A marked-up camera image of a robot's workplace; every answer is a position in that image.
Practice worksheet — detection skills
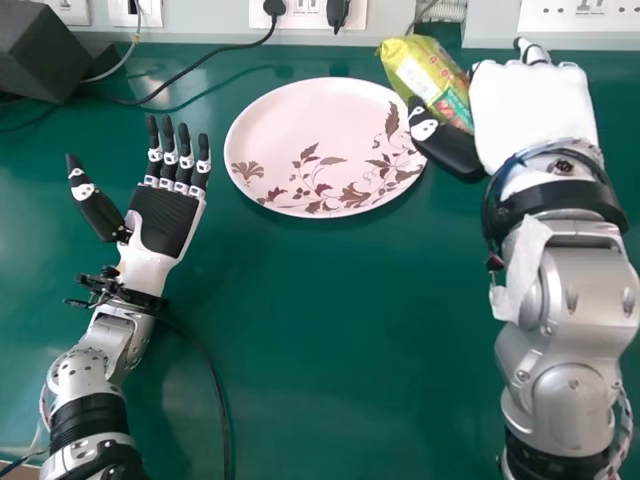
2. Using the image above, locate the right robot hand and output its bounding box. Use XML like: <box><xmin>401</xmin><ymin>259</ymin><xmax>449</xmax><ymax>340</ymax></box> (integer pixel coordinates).
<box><xmin>406</xmin><ymin>35</ymin><xmax>630</xmax><ymax>232</ymax></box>

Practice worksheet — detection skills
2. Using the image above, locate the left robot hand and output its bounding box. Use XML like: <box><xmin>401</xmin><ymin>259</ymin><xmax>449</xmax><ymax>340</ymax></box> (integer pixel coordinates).
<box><xmin>64</xmin><ymin>113</ymin><xmax>214</xmax><ymax>317</ymax></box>

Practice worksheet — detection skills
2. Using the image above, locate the yellow-green biscuit packet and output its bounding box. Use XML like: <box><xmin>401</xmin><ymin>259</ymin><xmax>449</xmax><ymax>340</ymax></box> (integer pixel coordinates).
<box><xmin>375</xmin><ymin>34</ymin><xmax>475</xmax><ymax>135</ymax></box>

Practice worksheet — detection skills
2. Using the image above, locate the plate with brown leaf pattern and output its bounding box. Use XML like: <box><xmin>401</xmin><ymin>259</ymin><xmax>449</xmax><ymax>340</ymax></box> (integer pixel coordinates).
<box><xmin>223</xmin><ymin>76</ymin><xmax>429</xmax><ymax>219</ymax></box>

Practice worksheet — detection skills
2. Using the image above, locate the black box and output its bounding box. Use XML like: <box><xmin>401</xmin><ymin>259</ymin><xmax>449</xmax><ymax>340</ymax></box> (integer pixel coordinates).
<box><xmin>0</xmin><ymin>0</ymin><xmax>122</xmax><ymax>105</ymax></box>

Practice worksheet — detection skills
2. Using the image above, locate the black plug adapter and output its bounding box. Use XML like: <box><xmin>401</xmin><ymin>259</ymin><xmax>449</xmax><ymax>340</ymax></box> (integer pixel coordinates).
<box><xmin>325</xmin><ymin>0</ymin><xmax>353</xmax><ymax>36</ymax></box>

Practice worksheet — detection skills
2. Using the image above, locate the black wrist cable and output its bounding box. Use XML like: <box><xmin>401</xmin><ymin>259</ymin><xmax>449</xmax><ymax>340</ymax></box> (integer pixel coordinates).
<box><xmin>480</xmin><ymin>149</ymin><xmax>531</xmax><ymax>274</ymax></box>

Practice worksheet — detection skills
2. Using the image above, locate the grey cable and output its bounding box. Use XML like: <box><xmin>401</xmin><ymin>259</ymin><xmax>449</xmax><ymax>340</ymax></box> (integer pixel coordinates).
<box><xmin>79</xmin><ymin>33</ymin><xmax>142</xmax><ymax>84</ymax></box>

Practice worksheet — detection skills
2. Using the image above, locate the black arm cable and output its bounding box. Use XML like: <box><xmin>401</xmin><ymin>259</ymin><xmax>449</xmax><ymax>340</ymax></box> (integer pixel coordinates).
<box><xmin>158</xmin><ymin>314</ymin><xmax>234</xmax><ymax>480</ymax></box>

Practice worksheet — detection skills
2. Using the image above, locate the black plug with thick cable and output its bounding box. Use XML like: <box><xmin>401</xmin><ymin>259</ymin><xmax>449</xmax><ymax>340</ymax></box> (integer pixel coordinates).
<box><xmin>113</xmin><ymin>0</ymin><xmax>289</xmax><ymax>108</ymax></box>

